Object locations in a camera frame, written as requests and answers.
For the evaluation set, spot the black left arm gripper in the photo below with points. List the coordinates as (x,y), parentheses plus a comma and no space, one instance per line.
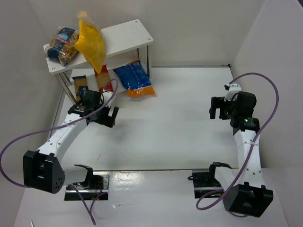
(104,117)

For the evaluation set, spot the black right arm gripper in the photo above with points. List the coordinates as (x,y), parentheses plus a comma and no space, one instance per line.
(218,107)

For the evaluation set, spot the yellow fusilli pasta bag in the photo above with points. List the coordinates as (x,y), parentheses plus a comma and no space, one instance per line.
(91,42)

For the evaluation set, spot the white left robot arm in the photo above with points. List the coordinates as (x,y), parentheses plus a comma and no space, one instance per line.
(42,168)

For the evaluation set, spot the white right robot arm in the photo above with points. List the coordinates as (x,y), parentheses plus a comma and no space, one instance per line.
(245,193)

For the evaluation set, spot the blue orange pasta bag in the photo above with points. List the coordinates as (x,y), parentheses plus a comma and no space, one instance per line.
(135,80)

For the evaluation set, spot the white two-tier shelf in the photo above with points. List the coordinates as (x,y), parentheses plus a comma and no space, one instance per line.
(118,39)

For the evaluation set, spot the blue tricolor pasta bag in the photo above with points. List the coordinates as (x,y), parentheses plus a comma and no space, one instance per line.
(61,47)

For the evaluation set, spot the red spaghetti pack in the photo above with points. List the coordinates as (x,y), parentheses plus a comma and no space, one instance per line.
(102,78)

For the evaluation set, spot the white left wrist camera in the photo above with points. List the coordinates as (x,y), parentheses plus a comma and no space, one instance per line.
(108,98)

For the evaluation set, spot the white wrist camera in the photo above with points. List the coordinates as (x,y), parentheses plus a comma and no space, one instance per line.
(108,98)
(231,91)

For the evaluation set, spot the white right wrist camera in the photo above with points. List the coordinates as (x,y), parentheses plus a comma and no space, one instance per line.
(231,91)

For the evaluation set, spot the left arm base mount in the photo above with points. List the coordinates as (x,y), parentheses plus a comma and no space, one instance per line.
(90,186)

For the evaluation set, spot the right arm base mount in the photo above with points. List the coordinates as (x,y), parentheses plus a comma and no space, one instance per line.
(204,180)

